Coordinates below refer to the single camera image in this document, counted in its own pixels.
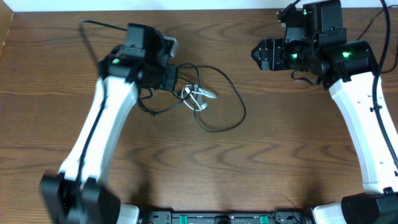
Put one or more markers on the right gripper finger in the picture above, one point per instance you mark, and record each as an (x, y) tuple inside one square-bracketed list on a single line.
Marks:
[(257, 60), (256, 52)]

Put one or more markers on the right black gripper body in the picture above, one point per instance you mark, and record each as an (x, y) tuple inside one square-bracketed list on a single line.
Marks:
[(275, 51)]

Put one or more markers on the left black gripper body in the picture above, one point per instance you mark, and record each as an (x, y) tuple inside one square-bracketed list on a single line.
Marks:
[(170, 77)]

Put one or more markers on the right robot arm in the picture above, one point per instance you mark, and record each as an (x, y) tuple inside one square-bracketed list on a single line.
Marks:
[(315, 41)]

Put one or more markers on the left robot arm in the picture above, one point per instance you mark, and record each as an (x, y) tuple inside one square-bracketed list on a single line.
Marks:
[(78, 193)]

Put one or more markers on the cardboard box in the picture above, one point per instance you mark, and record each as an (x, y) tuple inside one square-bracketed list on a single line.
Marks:
[(6, 18)]

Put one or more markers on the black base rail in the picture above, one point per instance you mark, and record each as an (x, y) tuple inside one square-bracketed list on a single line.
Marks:
[(280, 216)]

